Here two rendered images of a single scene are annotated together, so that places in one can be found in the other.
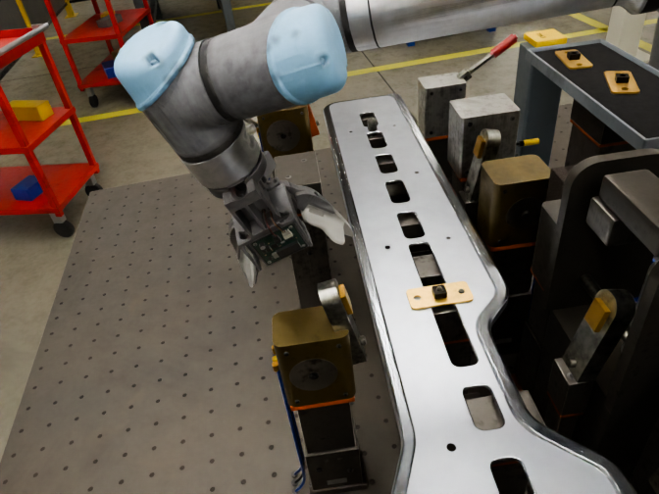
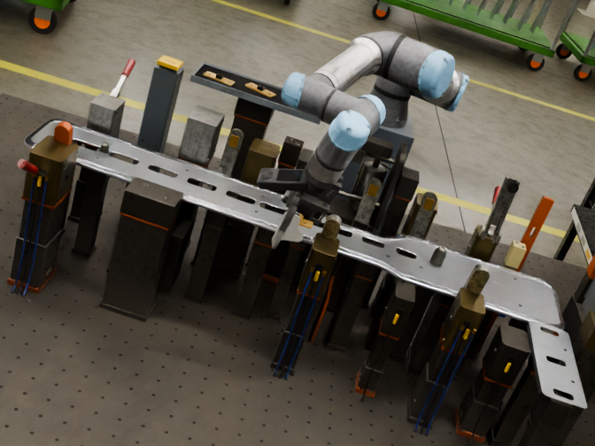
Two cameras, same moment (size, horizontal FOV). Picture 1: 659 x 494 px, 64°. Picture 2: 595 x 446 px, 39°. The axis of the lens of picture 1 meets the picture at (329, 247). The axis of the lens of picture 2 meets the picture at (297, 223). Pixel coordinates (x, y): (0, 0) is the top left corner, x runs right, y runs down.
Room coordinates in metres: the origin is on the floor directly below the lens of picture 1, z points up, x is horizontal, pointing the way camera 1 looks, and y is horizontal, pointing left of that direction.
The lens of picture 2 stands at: (0.49, 1.73, 1.94)
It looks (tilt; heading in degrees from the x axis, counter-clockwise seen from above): 27 degrees down; 271
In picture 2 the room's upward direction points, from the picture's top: 19 degrees clockwise
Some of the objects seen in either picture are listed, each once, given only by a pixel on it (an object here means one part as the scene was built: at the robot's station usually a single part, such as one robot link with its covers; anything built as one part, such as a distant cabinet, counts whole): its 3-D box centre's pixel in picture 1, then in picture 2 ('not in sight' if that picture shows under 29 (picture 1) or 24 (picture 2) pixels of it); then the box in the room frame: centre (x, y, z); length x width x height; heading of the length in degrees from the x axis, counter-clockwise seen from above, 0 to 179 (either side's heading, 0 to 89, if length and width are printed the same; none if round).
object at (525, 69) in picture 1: (530, 148); (152, 138); (1.01, -0.46, 0.92); 0.08 x 0.08 x 0.44; 1
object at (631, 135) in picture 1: (618, 85); (259, 92); (0.75, -0.47, 1.16); 0.37 x 0.14 x 0.02; 1
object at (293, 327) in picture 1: (315, 413); (303, 308); (0.45, 0.05, 0.87); 0.12 x 0.07 x 0.35; 91
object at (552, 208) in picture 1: (569, 313); (292, 216); (0.55, -0.35, 0.89); 0.12 x 0.07 x 0.38; 91
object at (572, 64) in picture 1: (573, 56); (219, 76); (0.87, -0.45, 1.17); 0.08 x 0.04 x 0.01; 174
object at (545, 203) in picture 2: not in sight; (509, 278); (-0.05, -0.31, 0.95); 0.03 x 0.01 x 0.50; 1
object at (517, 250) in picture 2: not in sight; (492, 301); (-0.03, -0.28, 0.88); 0.04 x 0.04 x 0.37; 1
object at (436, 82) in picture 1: (445, 154); (97, 159); (1.11, -0.30, 0.88); 0.12 x 0.07 x 0.36; 91
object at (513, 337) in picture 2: not in sight; (490, 388); (-0.03, 0.05, 0.84); 0.12 x 0.07 x 0.28; 91
